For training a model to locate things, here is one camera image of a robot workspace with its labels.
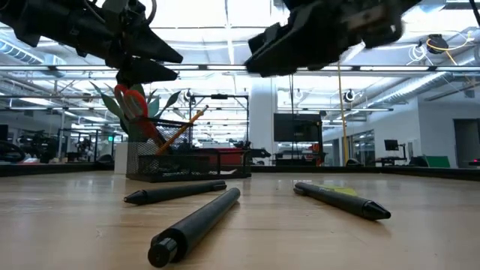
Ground green board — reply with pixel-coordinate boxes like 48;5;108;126
425;154;452;169

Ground black ballpoint pen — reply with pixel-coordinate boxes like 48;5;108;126
292;181;392;221
123;179;228;206
147;187;242;269

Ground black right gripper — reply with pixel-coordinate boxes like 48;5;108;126
244;0;405;78

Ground yellow wooden pencil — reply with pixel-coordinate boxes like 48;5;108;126
155;104;210;156

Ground black metal table frame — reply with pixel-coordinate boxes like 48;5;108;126
0;161;480;182

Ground black mesh desk organizer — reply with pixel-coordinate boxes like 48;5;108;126
125;116;252;184

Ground black background robot station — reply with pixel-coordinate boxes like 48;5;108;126
16;127;125;165

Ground black background camera frame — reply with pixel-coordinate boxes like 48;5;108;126
188;93;251;151

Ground green plant in white pot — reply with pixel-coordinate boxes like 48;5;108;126
89;80;182;176

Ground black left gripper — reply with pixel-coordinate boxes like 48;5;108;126
76;0;185;89

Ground black television screen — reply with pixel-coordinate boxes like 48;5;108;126
273;112;324;143

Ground red storage box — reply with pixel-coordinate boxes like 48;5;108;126
209;147;248;166

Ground red handled scissors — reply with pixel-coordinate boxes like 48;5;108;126
114;84;166;149

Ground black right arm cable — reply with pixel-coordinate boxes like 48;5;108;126
468;0;480;27

